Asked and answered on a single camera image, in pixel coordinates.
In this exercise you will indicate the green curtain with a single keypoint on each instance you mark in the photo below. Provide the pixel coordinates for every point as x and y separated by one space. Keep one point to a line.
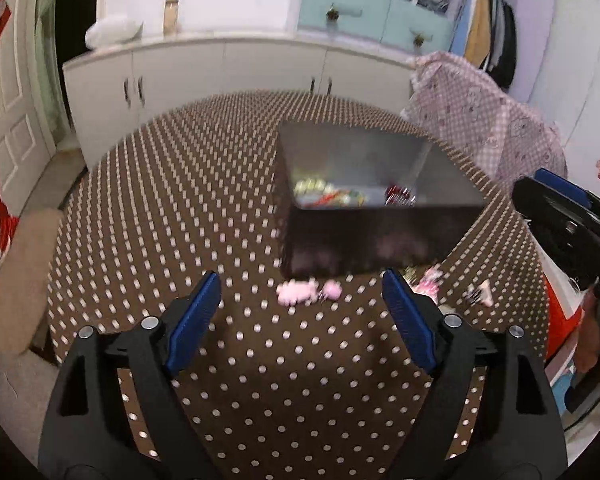
55 50

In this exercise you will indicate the beige bottle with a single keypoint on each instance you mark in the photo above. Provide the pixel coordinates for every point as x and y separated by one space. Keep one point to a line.
171 16

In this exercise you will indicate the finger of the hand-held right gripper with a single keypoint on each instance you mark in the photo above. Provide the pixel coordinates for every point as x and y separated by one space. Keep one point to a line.
550 207
562 186

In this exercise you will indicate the pink bow hair clip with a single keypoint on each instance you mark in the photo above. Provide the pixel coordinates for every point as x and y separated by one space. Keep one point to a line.
429 282

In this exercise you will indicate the pink bear hair clip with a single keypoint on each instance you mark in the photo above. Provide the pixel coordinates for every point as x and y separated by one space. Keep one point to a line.
294 293

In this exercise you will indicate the white panel door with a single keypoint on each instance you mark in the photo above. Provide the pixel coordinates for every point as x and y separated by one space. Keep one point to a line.
15 90

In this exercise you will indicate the row of hanging clothes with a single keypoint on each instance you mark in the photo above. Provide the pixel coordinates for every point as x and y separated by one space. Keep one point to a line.
487 30

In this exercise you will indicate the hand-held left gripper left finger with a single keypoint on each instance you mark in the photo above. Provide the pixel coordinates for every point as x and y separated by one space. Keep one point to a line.
195 320

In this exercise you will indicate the white pink hair clip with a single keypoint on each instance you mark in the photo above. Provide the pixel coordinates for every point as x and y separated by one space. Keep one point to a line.
480 293

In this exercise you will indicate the light blue drawer unit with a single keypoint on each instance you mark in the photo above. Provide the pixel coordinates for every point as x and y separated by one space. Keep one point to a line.
370 10

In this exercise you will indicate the person's right forearm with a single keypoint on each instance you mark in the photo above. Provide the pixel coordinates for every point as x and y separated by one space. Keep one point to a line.
590 330

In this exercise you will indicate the red plastic box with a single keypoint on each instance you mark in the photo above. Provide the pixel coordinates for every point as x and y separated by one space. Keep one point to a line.
562 320

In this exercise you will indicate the lilac wardrobe door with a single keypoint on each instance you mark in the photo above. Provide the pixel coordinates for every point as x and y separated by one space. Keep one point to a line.
527 20

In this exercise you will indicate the colourful trinkets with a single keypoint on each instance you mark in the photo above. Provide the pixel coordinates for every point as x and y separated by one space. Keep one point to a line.
337 197

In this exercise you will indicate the white bag on cabinet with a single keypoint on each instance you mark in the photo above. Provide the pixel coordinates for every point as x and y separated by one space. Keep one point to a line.
112 32

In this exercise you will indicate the pink heart hair clip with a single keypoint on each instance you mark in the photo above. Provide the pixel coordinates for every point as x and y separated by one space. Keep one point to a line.
331 290

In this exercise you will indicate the white wardrobe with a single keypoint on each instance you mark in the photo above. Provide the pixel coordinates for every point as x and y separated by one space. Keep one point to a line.
580 85

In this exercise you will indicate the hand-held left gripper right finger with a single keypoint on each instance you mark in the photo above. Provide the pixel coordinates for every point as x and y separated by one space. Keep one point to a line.
410 320

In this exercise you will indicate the white low cabinet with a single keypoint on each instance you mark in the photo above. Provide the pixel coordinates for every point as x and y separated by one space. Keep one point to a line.
205 75

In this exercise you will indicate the pink chequered covered chair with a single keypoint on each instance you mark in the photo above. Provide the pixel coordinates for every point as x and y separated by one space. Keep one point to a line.
485 115

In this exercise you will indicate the black metal box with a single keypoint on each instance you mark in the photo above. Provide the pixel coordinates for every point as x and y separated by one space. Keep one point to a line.
370 240

